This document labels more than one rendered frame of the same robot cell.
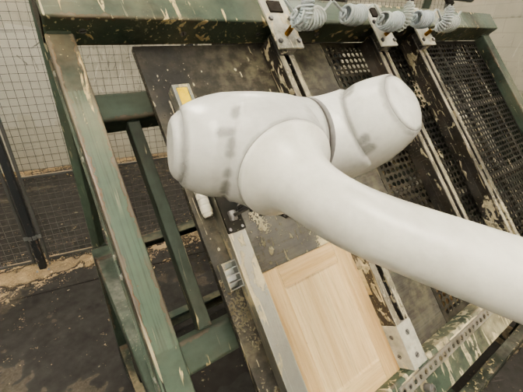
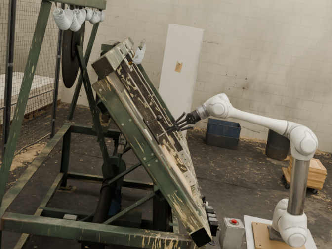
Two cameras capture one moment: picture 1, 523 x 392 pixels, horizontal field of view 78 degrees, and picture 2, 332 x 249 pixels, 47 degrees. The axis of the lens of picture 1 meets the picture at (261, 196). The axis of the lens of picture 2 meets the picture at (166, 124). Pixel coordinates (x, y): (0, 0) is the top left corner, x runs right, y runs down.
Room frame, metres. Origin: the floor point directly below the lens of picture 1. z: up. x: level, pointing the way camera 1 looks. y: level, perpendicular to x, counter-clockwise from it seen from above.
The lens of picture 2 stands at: (-0.58, 2.12, 2.10)
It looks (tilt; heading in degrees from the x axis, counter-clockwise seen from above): 15 degrees down; 301
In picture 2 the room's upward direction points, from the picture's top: 9 degrees clockwise
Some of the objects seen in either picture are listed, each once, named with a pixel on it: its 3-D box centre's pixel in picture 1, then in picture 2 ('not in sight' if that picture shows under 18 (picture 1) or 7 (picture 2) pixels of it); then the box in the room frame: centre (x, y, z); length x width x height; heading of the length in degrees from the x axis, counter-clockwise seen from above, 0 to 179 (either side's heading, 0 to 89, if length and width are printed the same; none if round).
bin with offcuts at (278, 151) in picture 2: not in sight; (279, 139); (1.14, -4.84, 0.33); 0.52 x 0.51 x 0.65; 115
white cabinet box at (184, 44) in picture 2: not in sight; (178, 84); (2.87, -3.82, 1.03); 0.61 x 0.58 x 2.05; 115
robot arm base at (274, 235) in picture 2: not in sight; (281, 230); (-0.10, -0.49, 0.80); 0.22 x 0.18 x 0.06; 114
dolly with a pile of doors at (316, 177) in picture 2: not in sight; (302, 172); (0.42, -3.75, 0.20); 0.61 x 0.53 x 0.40; 115
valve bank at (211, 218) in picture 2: not in sight; (207, 219); (0.43, -0.40, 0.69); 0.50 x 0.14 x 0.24; 125
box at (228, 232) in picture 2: not in sight; (230, 234); (0.12, -0.08, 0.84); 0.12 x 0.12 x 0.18; 35
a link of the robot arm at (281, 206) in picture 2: not in sight; (286, 215); (-0.11, -0.46, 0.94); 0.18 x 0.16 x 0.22; 119
